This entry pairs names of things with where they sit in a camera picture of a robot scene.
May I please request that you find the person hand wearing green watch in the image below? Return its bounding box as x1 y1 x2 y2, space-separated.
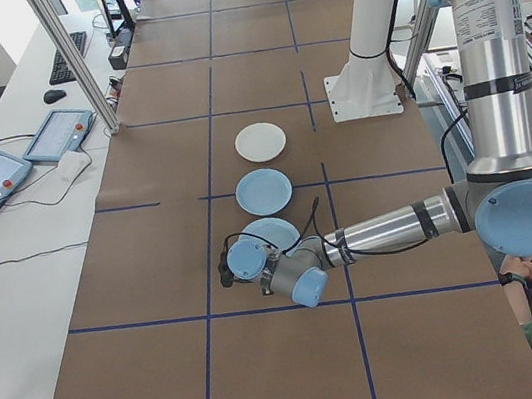
498 252 532 278

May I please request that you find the light blue round plate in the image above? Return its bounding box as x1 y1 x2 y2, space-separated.
238 212 304 260
231 164 297 221

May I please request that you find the white round plate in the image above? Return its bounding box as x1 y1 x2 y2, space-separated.
231 119 291 166

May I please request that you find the person forearm wearing watch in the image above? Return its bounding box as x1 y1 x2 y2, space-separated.
501 279 532 324

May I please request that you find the green wrist watch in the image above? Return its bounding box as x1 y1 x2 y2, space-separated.
498 269 528 290

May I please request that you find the white pole stand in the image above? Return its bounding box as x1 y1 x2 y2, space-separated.
309 0 438 126

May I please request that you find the black electronics box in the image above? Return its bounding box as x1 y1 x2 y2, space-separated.
103 27 139 72

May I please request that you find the white folded cloth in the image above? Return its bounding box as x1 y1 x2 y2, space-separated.
53 147 94 183

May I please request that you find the white side table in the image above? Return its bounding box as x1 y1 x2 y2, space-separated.
0 5 177 399

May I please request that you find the black computer mouse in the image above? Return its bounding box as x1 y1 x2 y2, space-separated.
41 87 68 105

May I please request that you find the black computer keyboard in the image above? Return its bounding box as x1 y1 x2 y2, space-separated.
41 29 95 87

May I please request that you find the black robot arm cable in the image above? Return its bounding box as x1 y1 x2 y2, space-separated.
205 109 490 281

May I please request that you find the black pole cable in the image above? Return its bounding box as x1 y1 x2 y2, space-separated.
376 0 437 104

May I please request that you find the V-shaped metal bar frame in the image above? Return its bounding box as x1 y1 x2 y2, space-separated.
391 0 532 176

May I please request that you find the aluminium frame post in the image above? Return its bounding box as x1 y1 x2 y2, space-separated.
24 0 123 147

